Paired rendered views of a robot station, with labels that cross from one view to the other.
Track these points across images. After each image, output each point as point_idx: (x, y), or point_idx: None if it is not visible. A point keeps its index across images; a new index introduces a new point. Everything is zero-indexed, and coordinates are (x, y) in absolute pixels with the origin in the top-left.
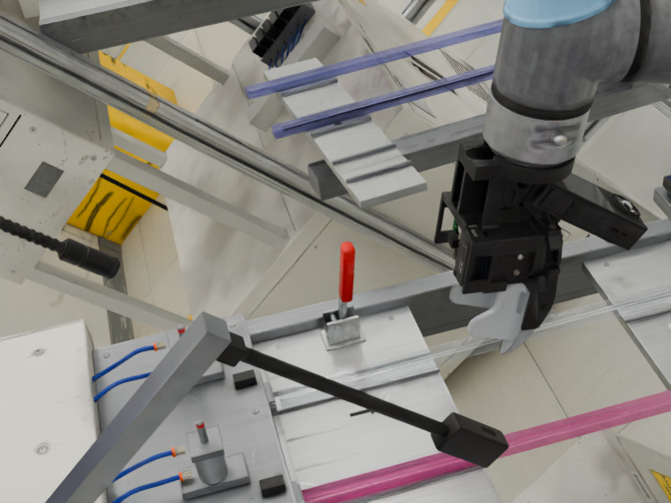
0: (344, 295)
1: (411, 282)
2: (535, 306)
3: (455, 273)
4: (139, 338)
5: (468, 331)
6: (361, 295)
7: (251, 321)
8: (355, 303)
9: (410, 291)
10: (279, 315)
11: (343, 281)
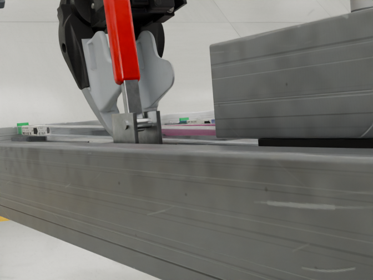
0: (139, 66)
1: (39, 144)
2: (159, 48)
3: (160, 1)
4: (347, 13)
5: (174, 75)
6: (66, 144)
7: (144, 147)
8: (85, 143)
9: (58, 142)
10: (122, 146)
11: (135, 41)
